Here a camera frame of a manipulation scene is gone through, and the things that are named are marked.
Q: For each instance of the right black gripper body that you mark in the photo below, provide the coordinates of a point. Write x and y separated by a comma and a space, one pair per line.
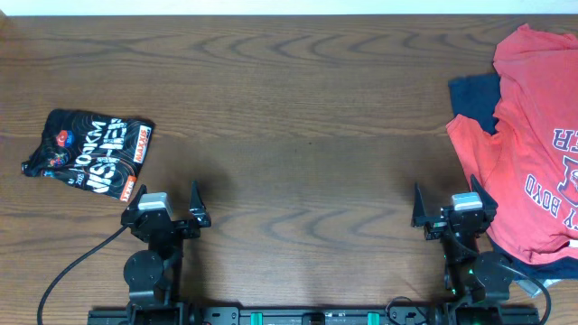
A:
438, 224

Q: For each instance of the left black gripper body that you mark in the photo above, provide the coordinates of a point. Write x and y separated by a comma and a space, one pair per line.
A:
179, 224

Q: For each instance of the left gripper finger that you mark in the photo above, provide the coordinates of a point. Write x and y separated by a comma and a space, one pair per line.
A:
133, 205
196, 206

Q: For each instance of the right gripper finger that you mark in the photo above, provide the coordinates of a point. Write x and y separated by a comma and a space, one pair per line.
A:
419, 209
488, 203

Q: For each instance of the red soccer t-shirt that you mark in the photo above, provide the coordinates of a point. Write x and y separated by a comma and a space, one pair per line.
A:
529, 166

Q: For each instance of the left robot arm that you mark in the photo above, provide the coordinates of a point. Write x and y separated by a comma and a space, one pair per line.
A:
153, 275

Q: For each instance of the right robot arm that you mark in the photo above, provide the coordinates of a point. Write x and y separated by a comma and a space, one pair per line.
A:
477, 280

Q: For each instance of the black printed folded shirt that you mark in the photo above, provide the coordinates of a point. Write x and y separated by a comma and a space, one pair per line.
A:
92, 152

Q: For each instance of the grey garment under pile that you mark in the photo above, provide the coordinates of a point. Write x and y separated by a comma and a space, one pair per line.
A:
531, 289

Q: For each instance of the navy blue shirt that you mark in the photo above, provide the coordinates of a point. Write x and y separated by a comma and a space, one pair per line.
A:
476, 97

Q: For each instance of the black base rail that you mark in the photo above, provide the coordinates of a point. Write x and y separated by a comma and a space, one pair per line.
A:
396, 313

